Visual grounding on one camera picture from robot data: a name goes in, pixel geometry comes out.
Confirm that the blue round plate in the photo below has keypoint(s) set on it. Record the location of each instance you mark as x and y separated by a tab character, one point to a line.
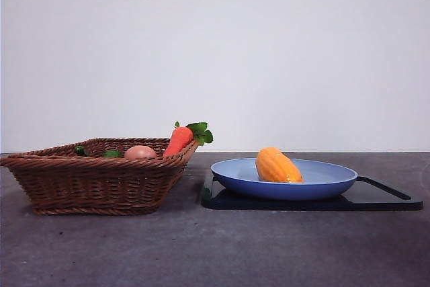
285	191

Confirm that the brown wicker basket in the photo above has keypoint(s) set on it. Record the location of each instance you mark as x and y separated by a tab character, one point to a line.
100	183

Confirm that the orange carrot with green leaves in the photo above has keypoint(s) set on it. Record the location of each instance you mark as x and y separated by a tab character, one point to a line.
179	139

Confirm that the brown egg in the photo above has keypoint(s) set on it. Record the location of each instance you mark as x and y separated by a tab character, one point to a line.
141	152

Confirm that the green chili pepper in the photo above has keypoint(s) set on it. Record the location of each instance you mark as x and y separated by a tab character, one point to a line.
80	151

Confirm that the black rectangular tray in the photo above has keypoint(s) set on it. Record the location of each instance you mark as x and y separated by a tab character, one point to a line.
369	203

